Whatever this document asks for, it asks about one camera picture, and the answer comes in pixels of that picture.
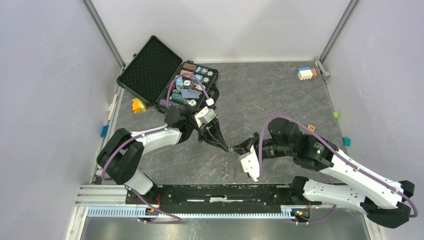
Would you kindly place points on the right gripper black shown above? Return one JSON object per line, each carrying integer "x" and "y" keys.
{"x": 246, "y": 145}

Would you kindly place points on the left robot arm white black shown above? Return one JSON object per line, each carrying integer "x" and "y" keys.
{"x": 120, "y": 157}

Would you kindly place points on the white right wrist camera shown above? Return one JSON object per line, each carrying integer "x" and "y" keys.
{"x": 250, "y": 164}

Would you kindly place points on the orange letter block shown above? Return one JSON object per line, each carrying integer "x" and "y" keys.
{"x": 312, "y": 128}

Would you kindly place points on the small teal block right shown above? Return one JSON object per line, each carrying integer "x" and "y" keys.
{"x": 346, "y": 141}

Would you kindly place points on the small blue block left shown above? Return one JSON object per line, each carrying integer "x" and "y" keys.
{"x": 104, "y": 131}

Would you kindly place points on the blue white orange brick stack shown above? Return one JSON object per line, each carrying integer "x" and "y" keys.
{"x": 306, "y": 73}

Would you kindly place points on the white toothed cable duct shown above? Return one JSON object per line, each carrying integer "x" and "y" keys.
{"x": 141, "y": 212}

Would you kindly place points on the black poker chip case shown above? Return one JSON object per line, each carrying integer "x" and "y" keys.
{"x": 158, "y": 76}

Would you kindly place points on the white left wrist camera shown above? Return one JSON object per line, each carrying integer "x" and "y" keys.
{"x": 204, "y": 116}

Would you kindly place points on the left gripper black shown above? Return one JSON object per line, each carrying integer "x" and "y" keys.
{"x": 212, "y": 130}

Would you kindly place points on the orange yellow green brick stack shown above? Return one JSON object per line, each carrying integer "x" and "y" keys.
{"x": 138, "y": 106}

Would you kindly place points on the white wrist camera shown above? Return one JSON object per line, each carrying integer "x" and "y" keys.
{"x": 250, "y": 164}
{"x": 204, "y": 116}

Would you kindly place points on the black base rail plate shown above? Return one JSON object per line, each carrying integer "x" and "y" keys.
{"x": 225, "y": 198}

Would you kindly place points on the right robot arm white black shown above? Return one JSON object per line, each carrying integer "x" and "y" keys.
{"x": 383, "y": 201}

